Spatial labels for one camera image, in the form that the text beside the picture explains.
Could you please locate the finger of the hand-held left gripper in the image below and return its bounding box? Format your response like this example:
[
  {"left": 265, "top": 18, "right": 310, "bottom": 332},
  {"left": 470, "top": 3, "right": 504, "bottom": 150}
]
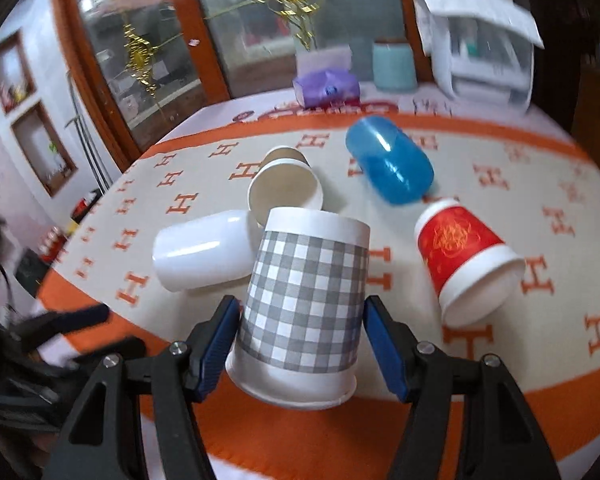
[{"left": 10, "top": 303, "right": 111, "bottom": 351}]

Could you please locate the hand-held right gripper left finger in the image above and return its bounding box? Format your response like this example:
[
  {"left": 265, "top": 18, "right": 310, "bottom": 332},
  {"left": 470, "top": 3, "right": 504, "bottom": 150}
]
[{"left": 42, "top": 295, "right": 243, "bottom": 480}]

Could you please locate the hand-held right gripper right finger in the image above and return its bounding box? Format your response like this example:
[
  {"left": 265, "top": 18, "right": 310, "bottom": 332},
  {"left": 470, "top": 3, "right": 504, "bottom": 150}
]
[{"left": 362, "top": 295, "right": 563, "bottom": 480}]

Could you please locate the grey checked paper cup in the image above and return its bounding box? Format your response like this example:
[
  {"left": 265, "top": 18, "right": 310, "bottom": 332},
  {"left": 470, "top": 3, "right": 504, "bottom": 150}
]
[{"left": 225, "top": 207, "right": 371, "bottom": 410}]

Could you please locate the white plastic cup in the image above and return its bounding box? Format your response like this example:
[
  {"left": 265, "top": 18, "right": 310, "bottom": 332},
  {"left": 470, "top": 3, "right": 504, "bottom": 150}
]
[{"left": 152, "top": 210, "right": 263, "bottom": 292}]

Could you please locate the red paper cup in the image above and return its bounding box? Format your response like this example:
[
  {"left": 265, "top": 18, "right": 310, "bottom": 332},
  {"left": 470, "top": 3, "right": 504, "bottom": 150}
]
[{"left": 413, "top": 198, "right": 526, "bottom": 328}]

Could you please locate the plain white paper cup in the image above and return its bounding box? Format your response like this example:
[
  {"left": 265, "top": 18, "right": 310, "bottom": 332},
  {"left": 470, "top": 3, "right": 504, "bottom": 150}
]
[{"left": 247, "top": 146, "right": 325, "bottom": 213}]

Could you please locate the blue plastic cup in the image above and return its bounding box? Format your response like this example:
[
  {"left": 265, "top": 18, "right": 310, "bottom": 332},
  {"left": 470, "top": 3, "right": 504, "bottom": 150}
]
[{"left": 345, "top": 115, "right": 435, "bottom": 205}]

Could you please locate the orange patterned tablecloth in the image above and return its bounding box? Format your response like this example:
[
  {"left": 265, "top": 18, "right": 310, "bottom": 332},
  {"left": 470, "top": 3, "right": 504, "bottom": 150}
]
[{"left": 35, "top": 82, "right": 600, "bottom": 480}]

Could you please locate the purple tissue pack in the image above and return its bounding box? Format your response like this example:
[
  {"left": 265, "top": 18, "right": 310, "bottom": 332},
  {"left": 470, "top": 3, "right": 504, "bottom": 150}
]
[{"left": 293, "top": 69, "right": 361, "bottom": 109}]

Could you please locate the light blue canister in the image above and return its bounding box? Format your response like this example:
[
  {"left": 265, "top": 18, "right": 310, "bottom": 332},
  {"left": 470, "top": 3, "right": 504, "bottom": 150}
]
[{"left": 371, "top": 40, "right": 418, "bottom": 93}]

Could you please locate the wooden glass cabinet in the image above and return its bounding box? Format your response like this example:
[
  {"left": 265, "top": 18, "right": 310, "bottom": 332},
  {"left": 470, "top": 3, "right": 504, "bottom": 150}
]
[{"left": 50, "top": 0, "right": 466, "bottom": 171}]

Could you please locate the white plastic storage box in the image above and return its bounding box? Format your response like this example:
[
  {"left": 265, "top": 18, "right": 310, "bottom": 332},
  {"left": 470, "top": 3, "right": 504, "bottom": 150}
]
[{"left": 413, "top": 0, "right": 545, "bottom": 111}]

